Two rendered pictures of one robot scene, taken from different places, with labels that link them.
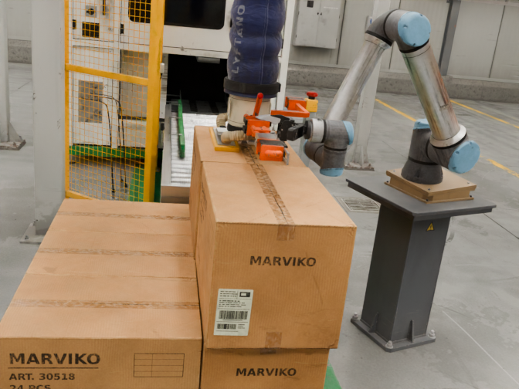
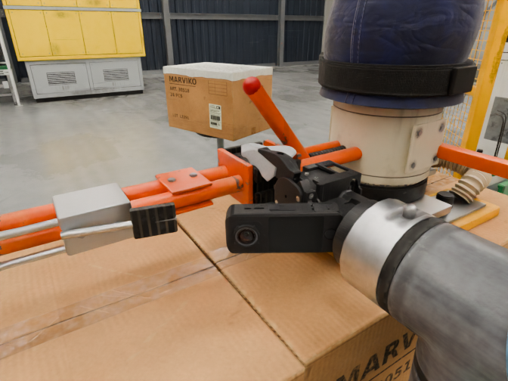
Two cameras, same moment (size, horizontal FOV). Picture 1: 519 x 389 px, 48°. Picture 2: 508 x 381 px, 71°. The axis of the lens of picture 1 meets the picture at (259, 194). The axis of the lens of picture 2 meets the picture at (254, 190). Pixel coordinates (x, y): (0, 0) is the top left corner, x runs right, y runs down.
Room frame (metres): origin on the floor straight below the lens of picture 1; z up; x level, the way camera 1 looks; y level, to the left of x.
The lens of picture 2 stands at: (2.00, -0.38, 1.25)
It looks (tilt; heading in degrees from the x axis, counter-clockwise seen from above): 25 degrees down; 68
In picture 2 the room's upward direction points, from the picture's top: straight up
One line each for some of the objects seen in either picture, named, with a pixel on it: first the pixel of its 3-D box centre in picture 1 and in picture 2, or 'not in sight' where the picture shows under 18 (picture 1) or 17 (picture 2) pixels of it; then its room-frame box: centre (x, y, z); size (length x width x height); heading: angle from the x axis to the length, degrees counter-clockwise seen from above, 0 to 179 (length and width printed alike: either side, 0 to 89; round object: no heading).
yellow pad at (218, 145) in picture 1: (223, 135); not in sight; (2.41, 0.17, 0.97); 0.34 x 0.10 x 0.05; 10
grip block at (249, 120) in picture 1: (256, 126); (258, 171); (2.18, 0.04, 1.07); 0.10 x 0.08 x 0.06; 100
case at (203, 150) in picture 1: (240, 189); (348, 293); (2.41, 0.08, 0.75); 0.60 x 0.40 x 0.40; 10
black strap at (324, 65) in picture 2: (252, 85); (392, 72); (2.43, 0.08, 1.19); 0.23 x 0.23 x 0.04
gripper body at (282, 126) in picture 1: (293, 128); (330, 212); (2.21, -0.10, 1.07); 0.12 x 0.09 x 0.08; 100
